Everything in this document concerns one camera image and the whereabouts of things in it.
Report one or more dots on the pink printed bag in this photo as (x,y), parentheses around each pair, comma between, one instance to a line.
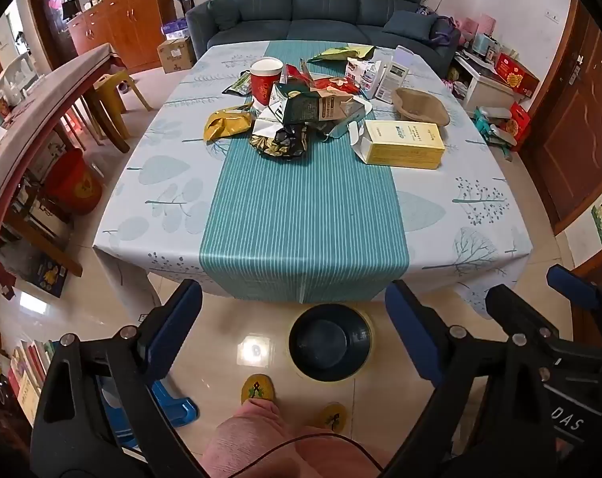
(453,84)

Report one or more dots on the pale blue toaster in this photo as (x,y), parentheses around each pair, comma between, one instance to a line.
(486,47)

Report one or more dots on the dark teal cushion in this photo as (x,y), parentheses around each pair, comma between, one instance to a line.
(225,10)
(409,25)

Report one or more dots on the red bucket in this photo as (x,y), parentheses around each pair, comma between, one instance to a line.
(74,184)

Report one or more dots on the brown red paper packet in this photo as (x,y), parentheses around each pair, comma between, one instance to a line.
(292,72)

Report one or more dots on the small red gift box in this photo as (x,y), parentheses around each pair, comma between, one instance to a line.
(520,124)

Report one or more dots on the large red gift box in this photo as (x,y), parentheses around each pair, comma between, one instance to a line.
(517,75)

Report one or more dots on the red paper cup white lid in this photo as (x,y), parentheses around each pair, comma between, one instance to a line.
(266,84)

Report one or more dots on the white rack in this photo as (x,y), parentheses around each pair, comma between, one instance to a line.
(15,77)

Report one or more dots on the brown wooden door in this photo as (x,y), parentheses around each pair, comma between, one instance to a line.
(574,124)

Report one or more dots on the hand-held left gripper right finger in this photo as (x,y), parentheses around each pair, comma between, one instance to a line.
(413,333)

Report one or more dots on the black trash bin yellow rim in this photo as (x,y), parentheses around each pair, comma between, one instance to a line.
(331,343)

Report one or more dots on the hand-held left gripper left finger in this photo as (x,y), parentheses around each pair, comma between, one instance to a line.
(174,328)

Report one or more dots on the brown cardboard box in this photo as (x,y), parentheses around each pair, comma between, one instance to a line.
(175,55)

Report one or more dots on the small green snack packet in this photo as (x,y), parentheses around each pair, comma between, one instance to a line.
(236,84)

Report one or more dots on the row of books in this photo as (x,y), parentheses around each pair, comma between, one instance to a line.
(30,378)

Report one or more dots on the yellow plastic stool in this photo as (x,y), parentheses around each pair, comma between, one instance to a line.
(114,94)

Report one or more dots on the wooden side table with cloth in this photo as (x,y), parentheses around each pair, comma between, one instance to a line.
(47,104)

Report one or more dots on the white low cabinet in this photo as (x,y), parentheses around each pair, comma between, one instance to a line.
(485,89)

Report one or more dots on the teal folding stool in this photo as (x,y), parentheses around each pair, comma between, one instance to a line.
(492,129)

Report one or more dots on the grey white box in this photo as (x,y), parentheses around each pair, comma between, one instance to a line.
(348,118)

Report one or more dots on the blue plastic stool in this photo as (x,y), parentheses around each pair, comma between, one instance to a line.
(179,406)

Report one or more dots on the yellow cardboard box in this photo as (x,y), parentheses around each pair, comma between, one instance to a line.
(405,143)

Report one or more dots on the brown paper bowl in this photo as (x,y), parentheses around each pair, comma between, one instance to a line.
(420,105)

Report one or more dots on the purple backpack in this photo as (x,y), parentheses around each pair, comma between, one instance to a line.
(444,30)

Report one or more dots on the blue printed floor box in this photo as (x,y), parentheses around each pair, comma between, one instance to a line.
(44,276)

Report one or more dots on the person's pink trouser leg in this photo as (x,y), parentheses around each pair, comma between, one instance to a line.
(261,448)

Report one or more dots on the orange wooden cabinet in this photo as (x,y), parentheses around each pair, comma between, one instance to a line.
(127,10)

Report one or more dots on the red snack packet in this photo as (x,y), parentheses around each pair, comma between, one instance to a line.
(333,84)

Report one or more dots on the black gold wrapper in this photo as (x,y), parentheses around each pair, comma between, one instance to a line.
(281,143)

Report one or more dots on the dark green foil bag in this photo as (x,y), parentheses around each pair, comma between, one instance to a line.
(301,105)

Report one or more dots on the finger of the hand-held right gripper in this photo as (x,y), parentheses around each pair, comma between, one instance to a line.
(572,286)
(515,311)

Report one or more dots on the leaf print tablecloth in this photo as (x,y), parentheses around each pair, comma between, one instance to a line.
(301,219)

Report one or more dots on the yellow embroidered slipper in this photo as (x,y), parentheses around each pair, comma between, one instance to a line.
(333,417)
(257,389)

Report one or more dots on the yellow green snack bag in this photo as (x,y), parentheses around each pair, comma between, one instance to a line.
(341,54)

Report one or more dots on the dark teal sofa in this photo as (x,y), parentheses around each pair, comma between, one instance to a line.
(321,20)

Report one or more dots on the blue white package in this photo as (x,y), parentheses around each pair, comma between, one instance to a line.
(175,29)

